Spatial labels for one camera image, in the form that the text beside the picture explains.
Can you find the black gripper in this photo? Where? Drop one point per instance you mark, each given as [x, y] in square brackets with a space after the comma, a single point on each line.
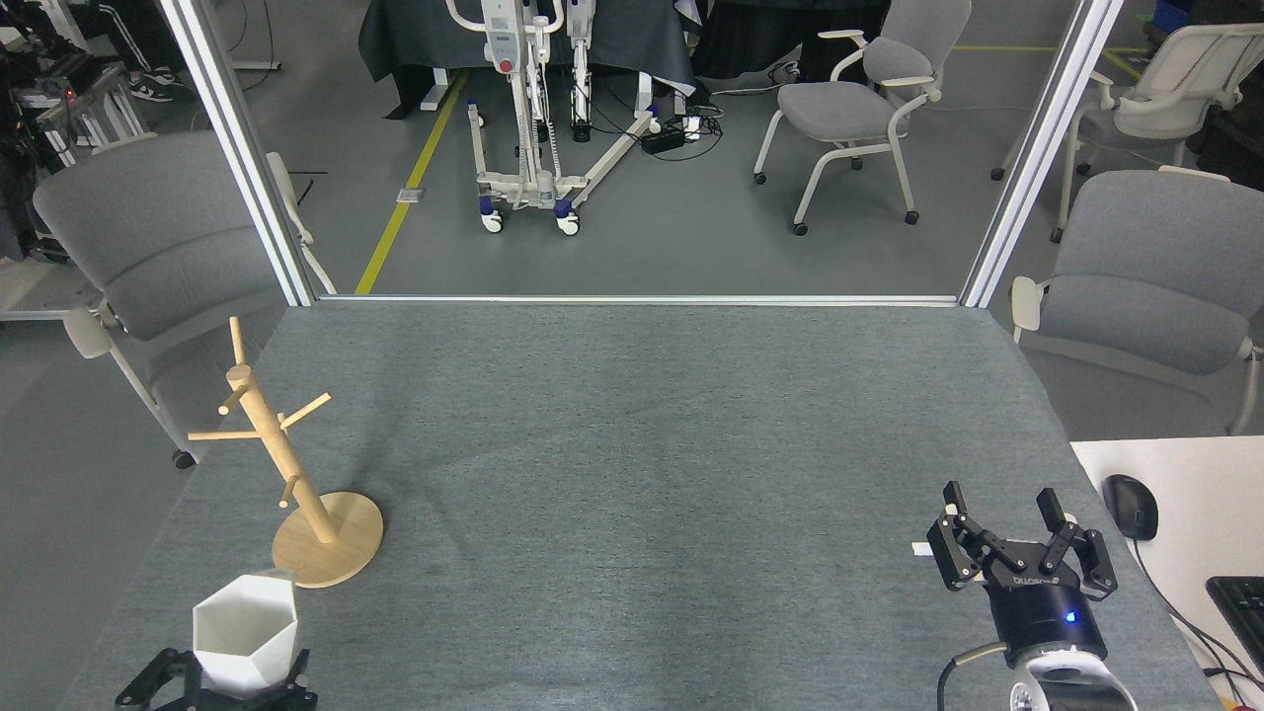
[1047, 612]

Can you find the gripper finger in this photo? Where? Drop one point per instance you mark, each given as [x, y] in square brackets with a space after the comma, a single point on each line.
[301, 696]
[163, 686]

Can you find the white faceted cup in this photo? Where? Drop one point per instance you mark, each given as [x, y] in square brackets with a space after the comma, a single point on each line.
[247, 632]

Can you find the wooden cup rack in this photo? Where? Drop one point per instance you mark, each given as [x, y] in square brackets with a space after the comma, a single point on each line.
[326, 553]

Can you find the black equipment rack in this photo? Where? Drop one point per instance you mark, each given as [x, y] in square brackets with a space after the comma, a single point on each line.
[59, 99]

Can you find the black computer mouse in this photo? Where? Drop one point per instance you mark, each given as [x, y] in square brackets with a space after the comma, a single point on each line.
[1131, 506]

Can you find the white desk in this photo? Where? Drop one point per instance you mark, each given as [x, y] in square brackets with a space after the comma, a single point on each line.
[1205, 494]

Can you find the black keyboard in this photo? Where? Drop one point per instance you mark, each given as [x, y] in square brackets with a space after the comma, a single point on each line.
[1244, 612]

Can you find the grey padded chair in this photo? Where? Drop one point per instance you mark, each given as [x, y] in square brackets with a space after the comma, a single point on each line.
[148, 227]
[1155, 267]
[839, 104]

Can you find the black power strip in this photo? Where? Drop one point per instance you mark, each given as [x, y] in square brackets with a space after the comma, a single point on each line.
[664, 136]

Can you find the white stand on wheels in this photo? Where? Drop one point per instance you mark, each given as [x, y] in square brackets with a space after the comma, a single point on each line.
[518, 183]

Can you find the blue bin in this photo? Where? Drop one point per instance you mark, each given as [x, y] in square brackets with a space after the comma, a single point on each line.
[1173, 12]

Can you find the black and white sneaker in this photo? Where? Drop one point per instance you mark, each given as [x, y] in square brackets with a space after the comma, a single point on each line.
[148, 91]

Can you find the table with dark cloth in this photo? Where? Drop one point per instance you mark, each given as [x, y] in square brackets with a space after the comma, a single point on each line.
[415, 35]

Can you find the silver frame post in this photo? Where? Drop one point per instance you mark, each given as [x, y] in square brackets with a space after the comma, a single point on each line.
[237, 148]
[1037, 148]

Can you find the silver frame rail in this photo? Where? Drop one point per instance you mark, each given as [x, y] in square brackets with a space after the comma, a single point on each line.
[632, 299]

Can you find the white frame grey chair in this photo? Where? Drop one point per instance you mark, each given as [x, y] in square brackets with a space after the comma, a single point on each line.
[1175, 94]

